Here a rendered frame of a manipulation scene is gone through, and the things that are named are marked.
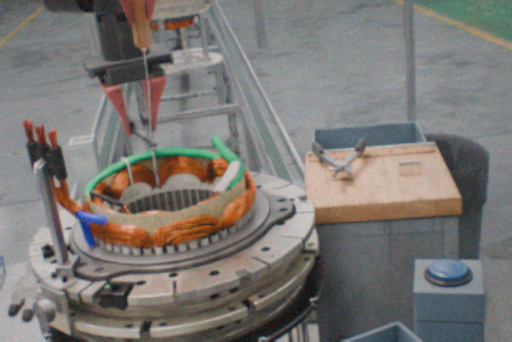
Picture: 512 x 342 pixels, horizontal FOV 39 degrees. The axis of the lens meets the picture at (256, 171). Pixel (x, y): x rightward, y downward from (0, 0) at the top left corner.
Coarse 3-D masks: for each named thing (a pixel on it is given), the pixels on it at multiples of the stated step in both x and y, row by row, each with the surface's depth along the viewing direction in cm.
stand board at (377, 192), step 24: (312, 168) 100; (360, 168) 98; (384, 168) 97; (432, 168) 96; (312, 192) 92; (336, 192) 92; (360, 192) 91; (384, 192) 90; (408, 192) 89; (432, 192) 88; (456, 192) 88; (336, 216) 88; (360, 216) 88; (384, 216) 88; (408, 216) 88; (432, 216) 88
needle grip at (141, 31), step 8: (136, 0) 70; (144, 0) 71; (136, 8) 71; (144, 8) 71; (136, 16) 71; (144, 16) 72; (136, 24) 72; (144, 24) 72; (136, 32) 73; (144, 32) 73; (136, 40) 74; (144, 40) 73; (144, 48) 74
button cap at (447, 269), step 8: (432, 264) 76; (440, 264) 76; (448, 264) 76; (456, 264) 76; (464, 264) 76; (432, 272) 75; (440, 272) 75; (448, 272) 74; (456, 272) 74; (464, 272) 74; (440, 280) 74; (448, 280) 74; (456, 280) 74
